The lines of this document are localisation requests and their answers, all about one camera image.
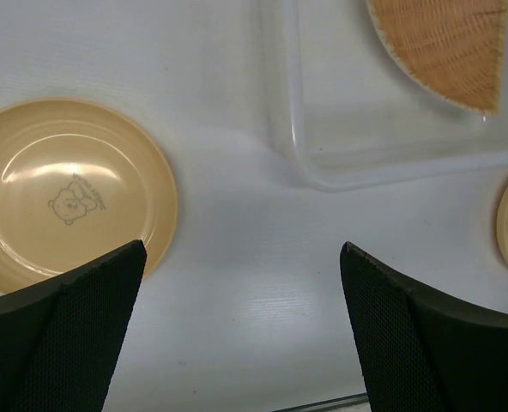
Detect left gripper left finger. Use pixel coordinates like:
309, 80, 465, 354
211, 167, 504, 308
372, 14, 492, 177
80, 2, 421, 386
0, 239, 147, 411

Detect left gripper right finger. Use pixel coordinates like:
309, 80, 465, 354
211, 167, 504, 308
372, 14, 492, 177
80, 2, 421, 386
340, 242, 508, 411

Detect woven bamboo basket tray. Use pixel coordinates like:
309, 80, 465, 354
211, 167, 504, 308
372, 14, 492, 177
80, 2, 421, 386
366, 0, 508, 116

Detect white plastic bin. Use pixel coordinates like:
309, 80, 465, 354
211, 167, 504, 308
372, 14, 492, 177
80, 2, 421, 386
260, 1, 508, 191

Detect aluminium table edge rail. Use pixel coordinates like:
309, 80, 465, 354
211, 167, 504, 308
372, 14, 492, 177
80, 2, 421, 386
277, 393, 370, 412

